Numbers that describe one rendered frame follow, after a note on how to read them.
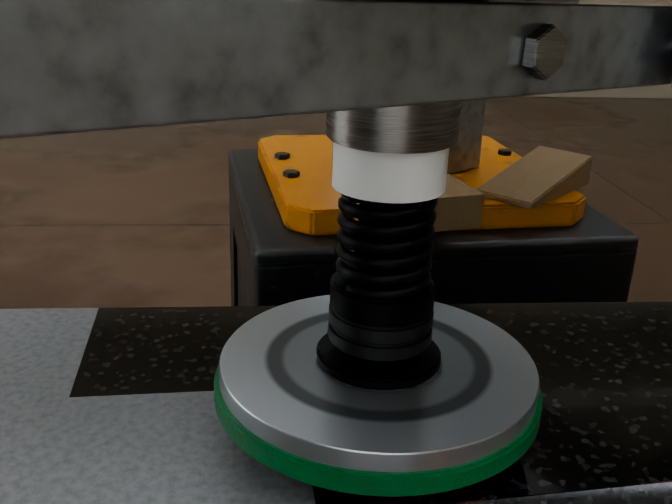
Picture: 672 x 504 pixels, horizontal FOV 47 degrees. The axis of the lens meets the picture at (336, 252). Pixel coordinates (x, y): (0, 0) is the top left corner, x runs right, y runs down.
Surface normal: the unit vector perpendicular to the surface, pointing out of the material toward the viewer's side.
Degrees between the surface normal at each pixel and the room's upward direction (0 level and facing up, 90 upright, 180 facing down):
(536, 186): 11
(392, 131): 90
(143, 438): 0
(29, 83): 90
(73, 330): 0
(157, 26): 90
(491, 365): 0
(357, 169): 90
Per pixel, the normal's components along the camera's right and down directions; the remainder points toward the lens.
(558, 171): -0.10, -0.86
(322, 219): 0.19, 0.36
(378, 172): -0.23, 0.35
